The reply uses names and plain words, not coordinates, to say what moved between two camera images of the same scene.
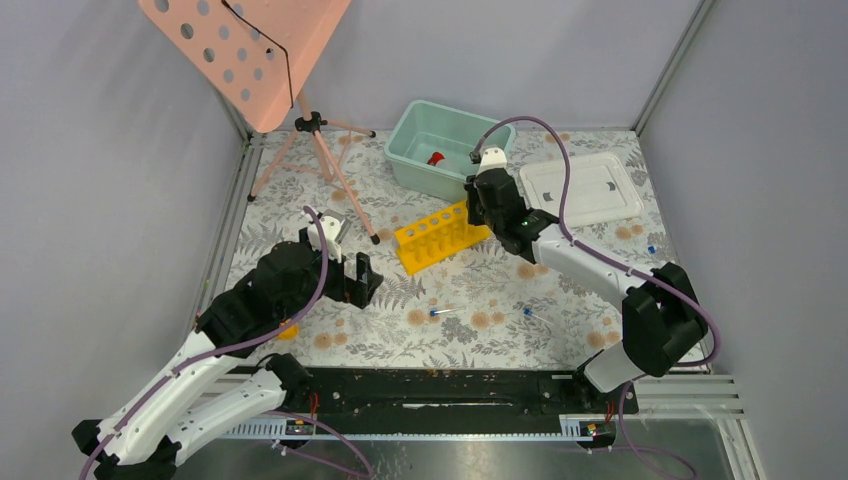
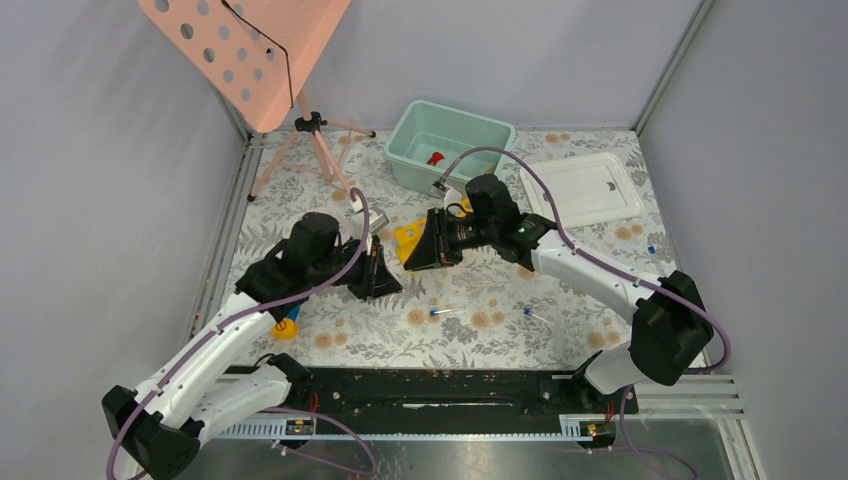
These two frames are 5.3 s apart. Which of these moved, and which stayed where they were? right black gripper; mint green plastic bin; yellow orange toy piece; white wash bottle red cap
Moved: right black gripper
Stayed: yellow orange toy piece; white wash bottle red cap; mint green plastic bin
